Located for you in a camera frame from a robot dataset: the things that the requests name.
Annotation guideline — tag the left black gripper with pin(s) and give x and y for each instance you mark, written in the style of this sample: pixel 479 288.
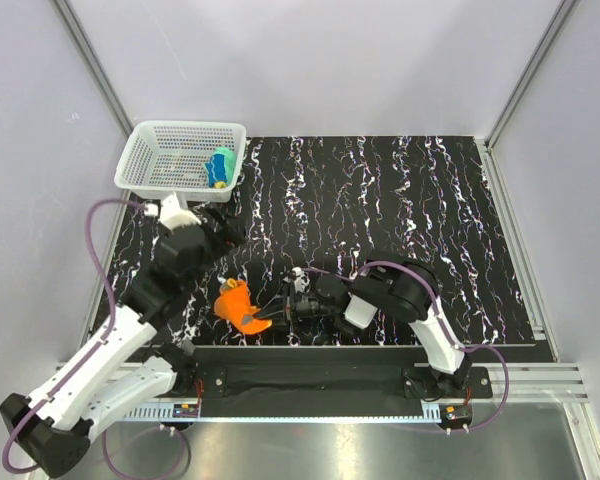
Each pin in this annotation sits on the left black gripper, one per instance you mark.
pixel 229 237

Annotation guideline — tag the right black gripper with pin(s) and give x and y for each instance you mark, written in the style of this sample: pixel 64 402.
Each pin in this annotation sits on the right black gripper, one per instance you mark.
pixel 274 311

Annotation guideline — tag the orange grey towel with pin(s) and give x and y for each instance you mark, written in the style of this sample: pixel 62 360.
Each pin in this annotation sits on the orange grey towel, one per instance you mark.
pixel 234 306

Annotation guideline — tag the yellow blue crocodile towel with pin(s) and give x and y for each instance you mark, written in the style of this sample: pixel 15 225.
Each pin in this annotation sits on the yellow blue crocodile towel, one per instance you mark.
pixel 220 168

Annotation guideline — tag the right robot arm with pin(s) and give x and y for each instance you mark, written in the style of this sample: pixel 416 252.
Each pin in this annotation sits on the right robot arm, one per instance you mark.
pixel 402 289

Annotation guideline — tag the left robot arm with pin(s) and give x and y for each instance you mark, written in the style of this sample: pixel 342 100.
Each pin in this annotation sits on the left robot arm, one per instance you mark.
pixel 53 427

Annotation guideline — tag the white perforated plastic basket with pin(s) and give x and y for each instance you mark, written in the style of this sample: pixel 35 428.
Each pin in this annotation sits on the white perforated plastic basket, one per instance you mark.
pixel 165 156

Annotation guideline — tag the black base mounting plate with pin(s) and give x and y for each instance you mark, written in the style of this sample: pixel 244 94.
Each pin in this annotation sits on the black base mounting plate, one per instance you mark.
pixel 234 372

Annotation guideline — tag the left small connector board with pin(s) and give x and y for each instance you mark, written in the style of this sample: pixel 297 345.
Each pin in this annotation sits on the left small connector board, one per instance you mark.
pixel 186 410

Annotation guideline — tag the small connector board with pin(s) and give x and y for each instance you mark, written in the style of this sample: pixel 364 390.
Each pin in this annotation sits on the small connector board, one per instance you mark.
pixel 186 410
pixel 462 413

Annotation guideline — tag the right small connector board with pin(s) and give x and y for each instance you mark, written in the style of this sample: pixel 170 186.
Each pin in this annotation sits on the right small connector board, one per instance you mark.
pixel 462 413

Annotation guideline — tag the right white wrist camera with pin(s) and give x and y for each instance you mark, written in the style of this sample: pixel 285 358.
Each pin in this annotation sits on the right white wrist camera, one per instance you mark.
pixel 300 280

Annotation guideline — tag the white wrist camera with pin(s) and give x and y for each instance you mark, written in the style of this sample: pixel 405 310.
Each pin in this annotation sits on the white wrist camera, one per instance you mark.
pixel 300 280
pixel 172 213

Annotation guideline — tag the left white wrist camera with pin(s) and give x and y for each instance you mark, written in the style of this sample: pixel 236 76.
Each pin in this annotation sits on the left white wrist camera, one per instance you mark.
pixel 172 213

